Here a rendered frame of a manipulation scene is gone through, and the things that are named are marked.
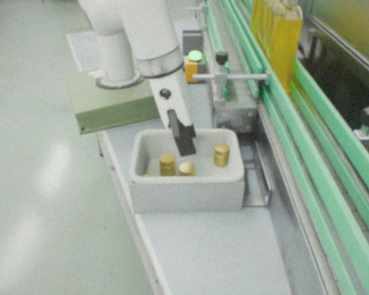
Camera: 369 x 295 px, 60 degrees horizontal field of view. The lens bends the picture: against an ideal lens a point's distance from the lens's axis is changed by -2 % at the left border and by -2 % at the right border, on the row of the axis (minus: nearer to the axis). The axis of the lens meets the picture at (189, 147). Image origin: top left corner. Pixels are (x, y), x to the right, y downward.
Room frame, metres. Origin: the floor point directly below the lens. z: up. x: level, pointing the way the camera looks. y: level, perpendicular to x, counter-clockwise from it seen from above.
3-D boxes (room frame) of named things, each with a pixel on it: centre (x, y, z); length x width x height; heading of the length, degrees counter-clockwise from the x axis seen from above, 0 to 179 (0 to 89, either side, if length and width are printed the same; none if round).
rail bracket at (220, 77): (0.65, -0.09, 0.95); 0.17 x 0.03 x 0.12; 91
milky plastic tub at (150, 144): (0.54, 0.01, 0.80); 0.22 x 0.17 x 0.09; 91
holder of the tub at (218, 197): (0.54, -0.02, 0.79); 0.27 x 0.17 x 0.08; 91
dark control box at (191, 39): (1.36, -0.01, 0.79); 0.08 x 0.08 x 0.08; 1
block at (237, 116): (0.65, -0.11, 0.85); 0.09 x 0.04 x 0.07; 91
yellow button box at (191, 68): (1.08, -0.02, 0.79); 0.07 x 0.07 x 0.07; 1
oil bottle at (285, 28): (0.73, -0.21, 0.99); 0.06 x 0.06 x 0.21; 1
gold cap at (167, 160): (0.55, 0.05, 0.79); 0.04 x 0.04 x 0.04
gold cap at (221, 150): (0.59, -0.07, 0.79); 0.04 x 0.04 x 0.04
